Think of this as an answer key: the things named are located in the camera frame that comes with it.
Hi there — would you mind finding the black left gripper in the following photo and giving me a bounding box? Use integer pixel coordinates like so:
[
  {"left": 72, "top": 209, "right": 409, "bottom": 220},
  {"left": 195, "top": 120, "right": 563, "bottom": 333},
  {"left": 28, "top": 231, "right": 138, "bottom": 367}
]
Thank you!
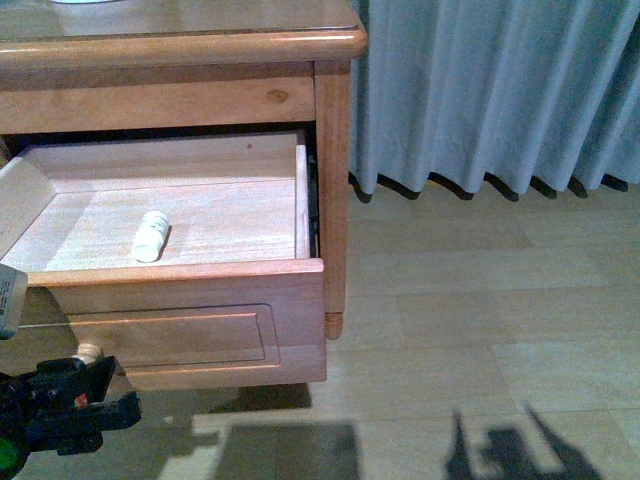
[{"left": 1, "top": 356, "right": 141, "bottom": 470}]

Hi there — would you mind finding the drawer round knob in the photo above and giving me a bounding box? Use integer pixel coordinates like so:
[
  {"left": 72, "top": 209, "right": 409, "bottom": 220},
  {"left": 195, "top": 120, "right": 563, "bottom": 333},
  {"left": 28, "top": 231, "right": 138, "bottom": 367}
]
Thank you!
[{"left": 73, "top": 343, "right": 104, "bottom": 365}]

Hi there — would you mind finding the white medicine bottle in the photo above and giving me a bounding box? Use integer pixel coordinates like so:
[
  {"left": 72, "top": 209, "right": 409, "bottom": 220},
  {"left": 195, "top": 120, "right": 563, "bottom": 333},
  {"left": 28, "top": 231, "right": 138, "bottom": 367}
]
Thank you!
[{"left": 131, "top": 211, "right": 169, "bottom": 263}]

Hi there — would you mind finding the wooden drawer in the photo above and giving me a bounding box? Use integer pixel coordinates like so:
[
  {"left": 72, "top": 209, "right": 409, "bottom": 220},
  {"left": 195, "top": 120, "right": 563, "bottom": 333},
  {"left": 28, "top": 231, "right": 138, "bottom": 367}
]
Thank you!
[{"left": 1, "top": 132, "right": 326, "bottom": 390}]

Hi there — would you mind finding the wooden nightstand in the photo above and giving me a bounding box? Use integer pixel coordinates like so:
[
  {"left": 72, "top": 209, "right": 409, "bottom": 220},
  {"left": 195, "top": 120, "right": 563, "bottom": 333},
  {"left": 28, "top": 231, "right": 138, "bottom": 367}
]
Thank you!
[{"left": 1, "top": 1, "right": 367, "bottom": 339}]

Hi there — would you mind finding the grey curtain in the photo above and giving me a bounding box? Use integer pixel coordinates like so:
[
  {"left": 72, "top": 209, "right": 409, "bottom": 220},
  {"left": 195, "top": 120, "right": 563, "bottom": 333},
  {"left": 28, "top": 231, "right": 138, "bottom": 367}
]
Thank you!
[{"left": 350, "top": 1, "right": 639, "bottom": 195}]

